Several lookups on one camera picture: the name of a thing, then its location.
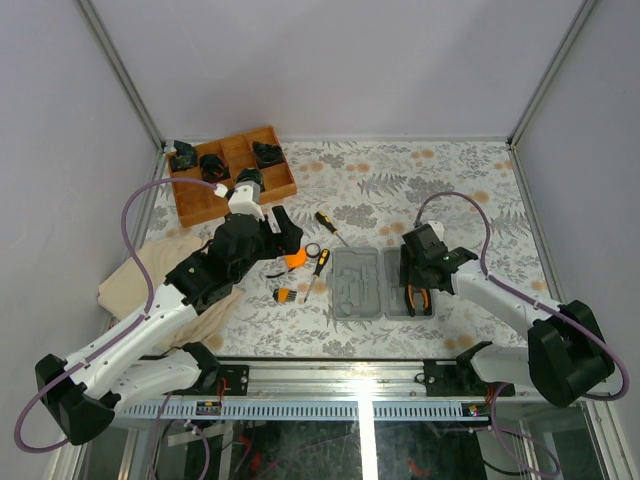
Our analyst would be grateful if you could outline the dark rolled item back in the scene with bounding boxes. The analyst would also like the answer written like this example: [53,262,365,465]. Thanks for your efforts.
[252,141,284,169]

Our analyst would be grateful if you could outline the grey plastic tool case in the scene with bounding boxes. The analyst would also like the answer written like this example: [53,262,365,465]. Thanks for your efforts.
[329,247,435,321]

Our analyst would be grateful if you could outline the dark rolled item far left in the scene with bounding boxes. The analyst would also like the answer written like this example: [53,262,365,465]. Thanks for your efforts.
[170,140,198,172]

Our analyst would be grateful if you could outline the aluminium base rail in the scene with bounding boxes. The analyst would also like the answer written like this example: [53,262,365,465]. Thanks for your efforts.
[74,357,616,421]

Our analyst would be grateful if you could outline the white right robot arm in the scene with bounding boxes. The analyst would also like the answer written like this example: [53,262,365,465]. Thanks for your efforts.
[401,224,615,407]

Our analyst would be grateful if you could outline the orange tape measure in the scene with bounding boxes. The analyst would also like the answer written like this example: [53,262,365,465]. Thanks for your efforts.
[284,248,307,269]

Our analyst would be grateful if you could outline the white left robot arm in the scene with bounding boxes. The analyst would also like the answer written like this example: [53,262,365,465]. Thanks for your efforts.
[35,181,303,445]

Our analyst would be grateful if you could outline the wooden compartment tray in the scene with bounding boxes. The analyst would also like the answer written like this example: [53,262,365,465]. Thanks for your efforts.
[168,125,297,227]

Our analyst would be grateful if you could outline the dark rolled item centre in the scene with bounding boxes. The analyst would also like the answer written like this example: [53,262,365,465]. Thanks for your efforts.
[235,168,263,185]

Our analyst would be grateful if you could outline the black tape roll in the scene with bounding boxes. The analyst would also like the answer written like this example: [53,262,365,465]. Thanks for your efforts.
[305,242,322,259]

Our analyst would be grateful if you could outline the long yellow black screwdriver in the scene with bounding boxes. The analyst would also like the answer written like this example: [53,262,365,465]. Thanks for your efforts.
[303,248,330,303]

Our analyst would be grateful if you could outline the short yellow black screwdriver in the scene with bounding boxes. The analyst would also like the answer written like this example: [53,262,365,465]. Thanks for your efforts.
[314,211,349,247]

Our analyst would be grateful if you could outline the beige cloth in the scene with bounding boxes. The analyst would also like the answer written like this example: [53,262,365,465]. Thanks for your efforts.
[98,235,242,354]

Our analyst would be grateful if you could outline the dark rolled item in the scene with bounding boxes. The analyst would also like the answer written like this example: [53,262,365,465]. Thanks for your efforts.
[235,168,263,185]
[170,140,198,172]
[199,154,229,183]
[252,141,284,169]

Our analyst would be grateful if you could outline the orange black pliers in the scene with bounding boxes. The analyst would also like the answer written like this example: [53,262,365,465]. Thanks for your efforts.
[404,285,433,318]

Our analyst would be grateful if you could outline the orange hex key set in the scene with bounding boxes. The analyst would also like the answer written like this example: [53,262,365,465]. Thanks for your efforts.
[273,288,297,304]

